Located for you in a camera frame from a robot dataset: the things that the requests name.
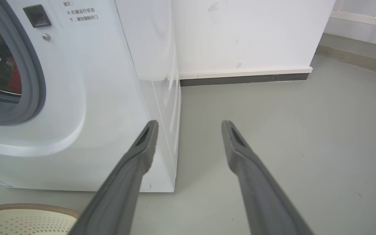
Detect cream perforated laundry basket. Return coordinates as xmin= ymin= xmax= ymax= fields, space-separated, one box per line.
xmin=0 ymin=203 xmax=81 ymax=235

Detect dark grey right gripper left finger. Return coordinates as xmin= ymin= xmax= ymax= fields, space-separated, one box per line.
xmin=68 ymin=120 xmax=159 ymax=235

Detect red garment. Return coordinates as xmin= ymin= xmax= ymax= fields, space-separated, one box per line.
xmin=6 ymin=56 xmax=22 ymax=95

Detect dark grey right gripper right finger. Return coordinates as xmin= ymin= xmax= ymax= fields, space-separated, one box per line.
xmin=221 ymin=120 xmax=314 ymax=235

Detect white front-loading washing machine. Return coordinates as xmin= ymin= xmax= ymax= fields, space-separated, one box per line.
xmin=0 ymin=0 xmax=182 ymax=193

